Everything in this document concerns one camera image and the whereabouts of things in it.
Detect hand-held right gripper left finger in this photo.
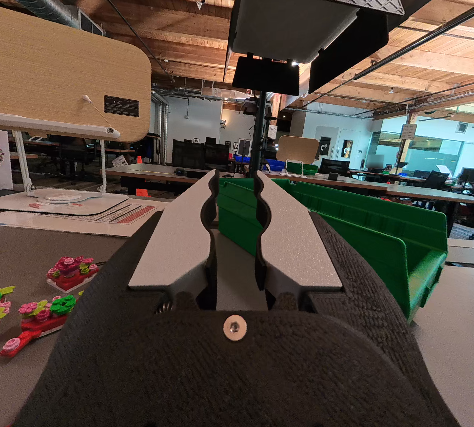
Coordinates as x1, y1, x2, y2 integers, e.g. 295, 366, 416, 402
128, 169, 219, 305

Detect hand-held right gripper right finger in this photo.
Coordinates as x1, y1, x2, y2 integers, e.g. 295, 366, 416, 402
253, 171, 343, 297

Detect lego flowers on white plate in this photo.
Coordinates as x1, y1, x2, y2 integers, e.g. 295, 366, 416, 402
46, 256, 100, 293

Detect lego flowers on red base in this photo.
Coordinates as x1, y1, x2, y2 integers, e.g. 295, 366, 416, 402
0, 294, 84, 357

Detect lego leaf and pink flower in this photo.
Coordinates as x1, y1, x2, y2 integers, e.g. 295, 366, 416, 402
0, 285, 16, 319

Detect printed paper sheet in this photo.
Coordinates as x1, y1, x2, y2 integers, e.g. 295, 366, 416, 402
0, 202, 164, 237

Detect large green plastic bin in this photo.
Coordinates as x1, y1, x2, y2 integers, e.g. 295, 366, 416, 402
217, 178, 448, 322

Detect long wooden table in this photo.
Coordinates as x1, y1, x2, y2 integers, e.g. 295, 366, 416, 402
101, 163, 245, 185

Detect small green bin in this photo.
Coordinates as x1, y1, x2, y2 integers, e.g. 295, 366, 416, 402
286, 161, 318, 176

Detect small wooden panel stand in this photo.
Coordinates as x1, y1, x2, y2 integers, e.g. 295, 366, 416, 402
277, 135, 320, 163

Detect dark metal pole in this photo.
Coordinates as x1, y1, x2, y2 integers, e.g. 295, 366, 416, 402
249, 92, 269, 178

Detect wooden panel white stand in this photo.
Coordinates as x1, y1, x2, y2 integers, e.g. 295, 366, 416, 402
0, 8, 152, 216

